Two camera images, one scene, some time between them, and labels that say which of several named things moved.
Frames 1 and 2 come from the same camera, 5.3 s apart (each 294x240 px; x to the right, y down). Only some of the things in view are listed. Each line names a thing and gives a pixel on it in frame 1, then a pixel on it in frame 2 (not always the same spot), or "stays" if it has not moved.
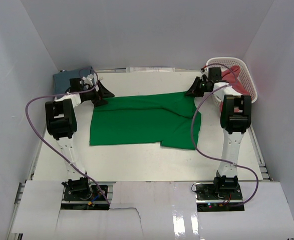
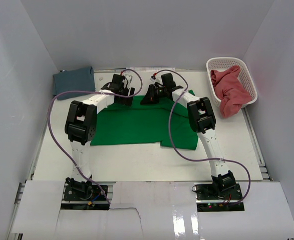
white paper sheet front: (152, 210) stays
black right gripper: (194, 91) → (150, 98)
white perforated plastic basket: (244, 78) stays
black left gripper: (102, 93) → (126, 101)
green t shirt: (172, 118) stays
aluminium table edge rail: (265, 172) stays
